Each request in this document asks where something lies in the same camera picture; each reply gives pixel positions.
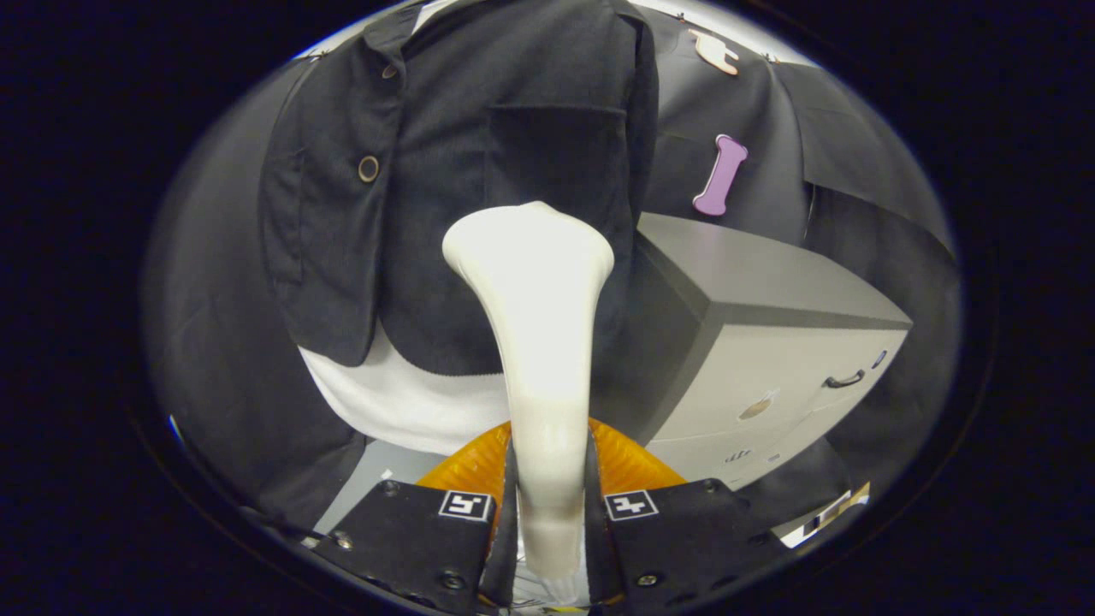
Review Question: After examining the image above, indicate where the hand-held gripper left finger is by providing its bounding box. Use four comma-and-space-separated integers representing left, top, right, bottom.
312, 419, 519, 613

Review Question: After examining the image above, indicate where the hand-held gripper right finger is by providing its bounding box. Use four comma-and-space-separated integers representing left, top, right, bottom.
586, 418, 788, 610

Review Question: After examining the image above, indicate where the white undershirt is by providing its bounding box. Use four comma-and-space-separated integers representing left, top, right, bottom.
299, 329, 514, 457

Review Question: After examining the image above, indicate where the white garment steamer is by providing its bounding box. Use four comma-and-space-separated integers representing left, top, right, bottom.
442, 202, 615, 604

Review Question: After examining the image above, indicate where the black blazer jacket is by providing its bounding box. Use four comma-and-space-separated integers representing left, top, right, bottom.
259, 0, 660, 377

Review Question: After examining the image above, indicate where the grey cabinet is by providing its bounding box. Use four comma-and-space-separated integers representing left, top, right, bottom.
590, 212, 914, 490

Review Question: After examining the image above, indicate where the black backdrop cloth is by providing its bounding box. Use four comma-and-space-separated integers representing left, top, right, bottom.
144, 9, 959, 531

